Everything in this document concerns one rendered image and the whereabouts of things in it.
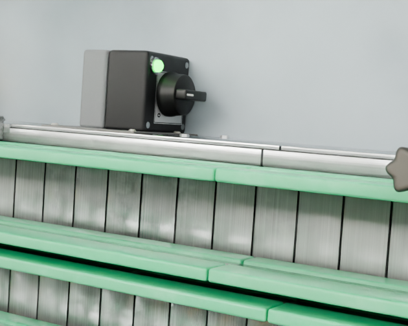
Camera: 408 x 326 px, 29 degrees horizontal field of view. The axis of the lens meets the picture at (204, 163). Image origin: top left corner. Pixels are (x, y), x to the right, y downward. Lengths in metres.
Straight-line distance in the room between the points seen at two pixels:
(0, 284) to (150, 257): 0.25
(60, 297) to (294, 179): 0.32
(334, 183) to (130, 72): 0.31
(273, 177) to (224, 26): 0.30
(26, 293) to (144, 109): 0.22
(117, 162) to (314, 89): 0.24
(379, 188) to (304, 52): 0.29
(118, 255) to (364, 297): 0.20
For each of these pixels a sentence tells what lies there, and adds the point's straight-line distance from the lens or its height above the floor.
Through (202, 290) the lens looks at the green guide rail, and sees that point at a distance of 0.61.
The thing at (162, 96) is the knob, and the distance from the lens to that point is 0.78.
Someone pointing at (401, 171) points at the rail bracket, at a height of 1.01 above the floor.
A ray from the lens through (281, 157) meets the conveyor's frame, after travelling 0.65.
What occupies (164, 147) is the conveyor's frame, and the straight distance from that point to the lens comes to 0.70.
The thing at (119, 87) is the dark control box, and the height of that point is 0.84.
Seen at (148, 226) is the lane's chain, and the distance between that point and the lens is 0.72.
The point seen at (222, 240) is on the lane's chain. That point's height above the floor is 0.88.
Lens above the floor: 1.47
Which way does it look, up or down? 60 degrees down
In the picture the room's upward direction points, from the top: 91 degrees counter-clockwise
